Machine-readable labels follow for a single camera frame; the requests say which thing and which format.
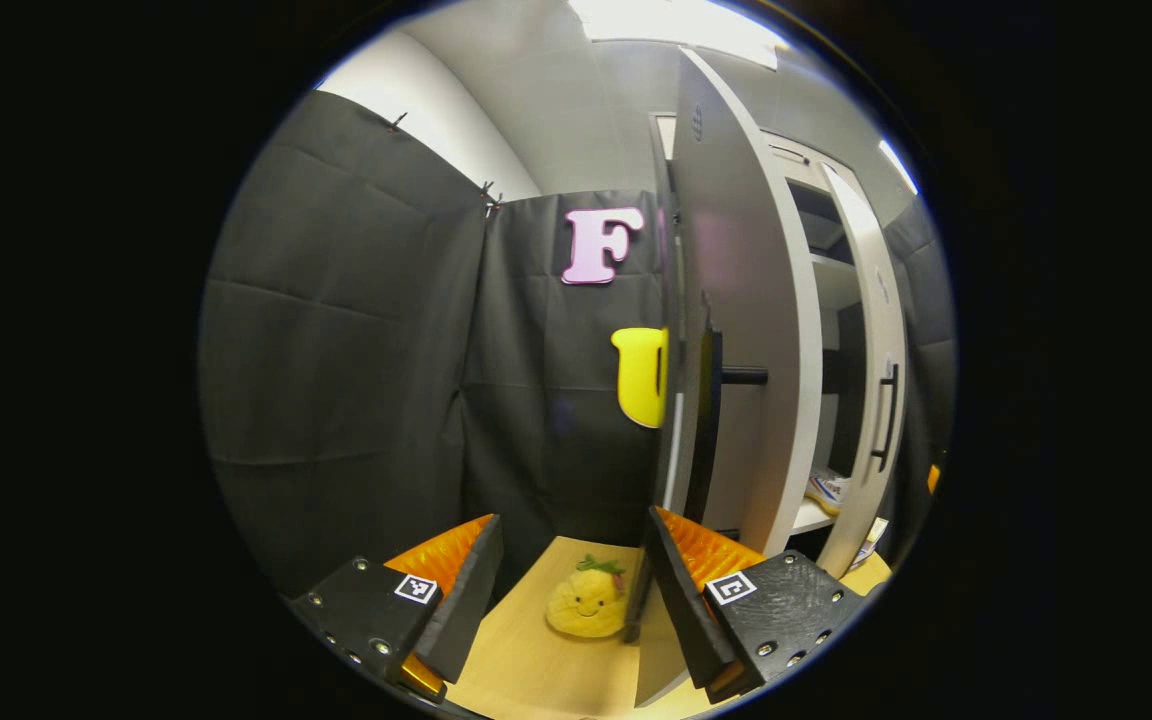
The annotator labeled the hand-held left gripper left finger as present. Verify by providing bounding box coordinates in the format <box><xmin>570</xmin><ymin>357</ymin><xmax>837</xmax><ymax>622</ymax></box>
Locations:
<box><xmin>286</xmin><ymin>514</ymin><xmax>507</xmax><ymax>706</ymax></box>

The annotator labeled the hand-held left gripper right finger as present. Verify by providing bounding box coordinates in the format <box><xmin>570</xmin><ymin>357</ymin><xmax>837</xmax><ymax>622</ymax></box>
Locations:
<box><xmin>644</xmin><ymin>505</ymin><xmax>869</xmax><ymax>703</ymax></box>

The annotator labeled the white canvas shoe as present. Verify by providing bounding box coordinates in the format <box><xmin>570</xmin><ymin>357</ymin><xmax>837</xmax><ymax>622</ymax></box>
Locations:
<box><xmin>804</xmin><ymin>468</ymin><xmax>852</xmax><ymax>516</ymax></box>

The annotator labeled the grey shoe cabinet door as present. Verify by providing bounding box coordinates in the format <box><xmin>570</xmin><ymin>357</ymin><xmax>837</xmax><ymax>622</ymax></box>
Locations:
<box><xmin>636</xmin><ymin>45</ymin><xmax>824</xmax><ymax>706</ymax></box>
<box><xmin>816</xmin><ymin>160</ymin><xmax>909</xmax><ymax>581</ymax></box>

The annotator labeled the grey shoe cabinet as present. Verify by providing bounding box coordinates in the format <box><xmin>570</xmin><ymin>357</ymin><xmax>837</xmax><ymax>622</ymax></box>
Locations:
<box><xmin>648</xmin><ymin>112</ymin><xmax>862</xmax><ymax>536</ymax></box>

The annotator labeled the beige cover book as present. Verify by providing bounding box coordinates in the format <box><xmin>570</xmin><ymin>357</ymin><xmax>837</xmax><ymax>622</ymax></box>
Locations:
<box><xmin>851</xmin><ymin>518</ymin><xmax>889</xmax><ymax>571</ymax></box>

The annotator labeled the yellow plush toy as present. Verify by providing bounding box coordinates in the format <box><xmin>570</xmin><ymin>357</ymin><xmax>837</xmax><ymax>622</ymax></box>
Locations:
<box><xmin>546</xmin><ymin>555</ymin><xmax>629</xmax><ymax>639</ymax></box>

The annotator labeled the small ceiling light panel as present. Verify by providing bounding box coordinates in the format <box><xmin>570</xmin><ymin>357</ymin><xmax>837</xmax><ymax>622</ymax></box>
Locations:
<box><xmin>878</xmin><ymin>138</ymin><xmax>922</xmax><ymax>196</ymax></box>

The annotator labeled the large ceiling light panel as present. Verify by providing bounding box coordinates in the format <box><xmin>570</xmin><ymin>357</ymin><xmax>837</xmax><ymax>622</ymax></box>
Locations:
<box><xmin>568</xmin><ymin>0</ymin><xmax>792</xmax><ymax>71</ymax></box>

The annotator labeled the black door handle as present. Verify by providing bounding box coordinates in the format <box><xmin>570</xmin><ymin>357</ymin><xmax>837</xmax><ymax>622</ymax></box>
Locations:
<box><xmin>869</xmin><ymin>362</ymin><xmax>900</xmax><ymax>473</ymax></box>

